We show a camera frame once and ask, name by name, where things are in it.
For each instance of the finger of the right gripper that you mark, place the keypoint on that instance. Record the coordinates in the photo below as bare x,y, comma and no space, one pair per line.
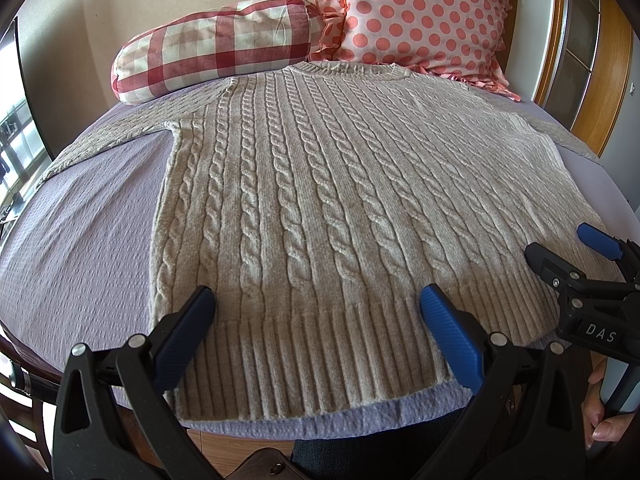
599,241
552,269

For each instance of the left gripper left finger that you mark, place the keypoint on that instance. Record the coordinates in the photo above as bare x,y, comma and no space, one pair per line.
91,441

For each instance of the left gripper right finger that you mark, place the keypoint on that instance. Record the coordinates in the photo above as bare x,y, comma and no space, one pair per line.
523,420

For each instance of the beige cable-knit sweater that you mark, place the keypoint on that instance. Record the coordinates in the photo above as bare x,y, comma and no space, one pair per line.
317,201

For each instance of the person's right hand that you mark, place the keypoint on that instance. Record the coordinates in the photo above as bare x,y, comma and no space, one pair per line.
598,428

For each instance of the dark wooden chair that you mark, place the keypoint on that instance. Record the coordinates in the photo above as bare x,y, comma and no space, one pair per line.
27,417

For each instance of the wooden headboard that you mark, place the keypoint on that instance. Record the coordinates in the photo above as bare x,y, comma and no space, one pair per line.
586,70

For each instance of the pink polka-dot pillow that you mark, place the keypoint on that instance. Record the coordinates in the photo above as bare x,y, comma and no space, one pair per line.
453,39

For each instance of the red checked bolster pillow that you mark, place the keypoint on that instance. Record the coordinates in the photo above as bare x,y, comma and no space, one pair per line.
250,37

